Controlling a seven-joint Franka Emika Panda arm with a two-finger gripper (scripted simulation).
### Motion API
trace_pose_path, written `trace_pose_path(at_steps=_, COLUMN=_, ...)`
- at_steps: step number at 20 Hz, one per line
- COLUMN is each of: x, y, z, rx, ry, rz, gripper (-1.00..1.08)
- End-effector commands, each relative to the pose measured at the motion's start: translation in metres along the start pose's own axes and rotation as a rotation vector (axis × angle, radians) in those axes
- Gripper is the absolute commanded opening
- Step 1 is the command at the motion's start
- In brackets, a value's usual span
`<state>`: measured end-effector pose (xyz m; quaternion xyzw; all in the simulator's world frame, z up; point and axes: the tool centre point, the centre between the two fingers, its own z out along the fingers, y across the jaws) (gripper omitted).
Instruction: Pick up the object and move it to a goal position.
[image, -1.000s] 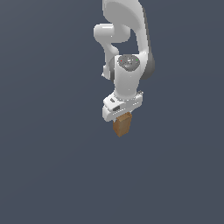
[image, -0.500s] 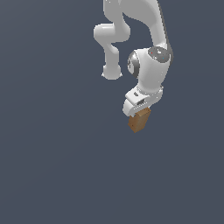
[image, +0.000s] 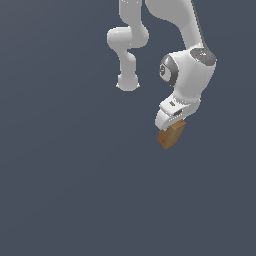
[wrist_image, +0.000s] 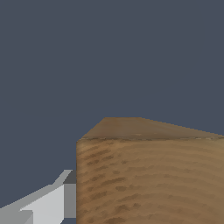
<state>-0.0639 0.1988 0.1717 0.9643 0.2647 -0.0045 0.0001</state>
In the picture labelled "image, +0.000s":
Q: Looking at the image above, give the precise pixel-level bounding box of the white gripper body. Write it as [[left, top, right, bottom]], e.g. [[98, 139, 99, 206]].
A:
[[154, 92, 203, 131]]

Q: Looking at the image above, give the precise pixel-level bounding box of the brown wooden block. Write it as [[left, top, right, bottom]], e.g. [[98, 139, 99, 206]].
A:
[[156, 118, 187, 150]]

